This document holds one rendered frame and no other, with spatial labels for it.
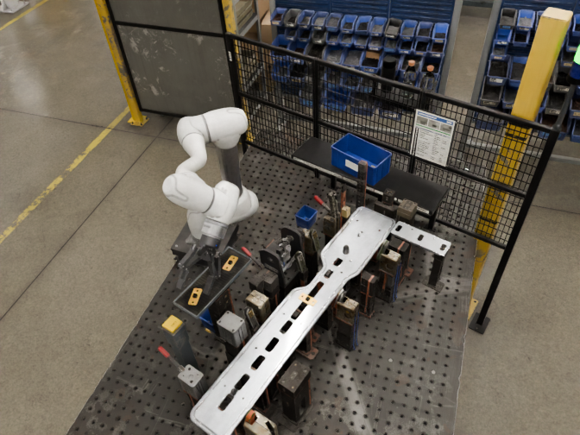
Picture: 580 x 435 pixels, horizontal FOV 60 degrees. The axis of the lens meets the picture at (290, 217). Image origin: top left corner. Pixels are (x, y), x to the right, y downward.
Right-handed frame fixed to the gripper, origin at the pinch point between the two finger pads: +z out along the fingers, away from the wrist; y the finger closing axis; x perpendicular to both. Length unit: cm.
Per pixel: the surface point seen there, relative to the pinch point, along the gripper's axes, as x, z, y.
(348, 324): 25, -3, -74
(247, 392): 13.6, 33.7, -33.3
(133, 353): -63, 46, -36
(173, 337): -16.5, 23.2, -13.7
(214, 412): 9, 44, -24
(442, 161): 28, -96, -112
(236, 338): -0.9, 16.7, -33.8
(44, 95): -443, -112, -110
